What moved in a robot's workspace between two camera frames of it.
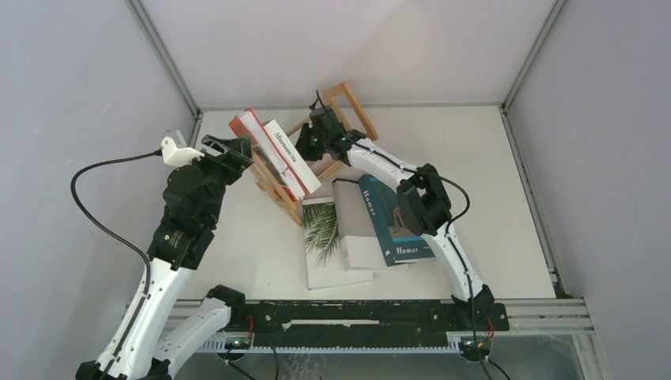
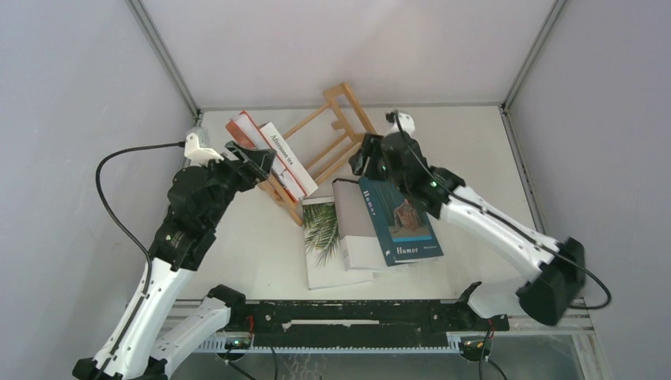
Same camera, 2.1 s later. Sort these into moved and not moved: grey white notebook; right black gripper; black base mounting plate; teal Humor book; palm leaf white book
Moved: right black gripper
Not moved: palm leaf white book; teal Humor book; grey white notebook; black base mounting plate
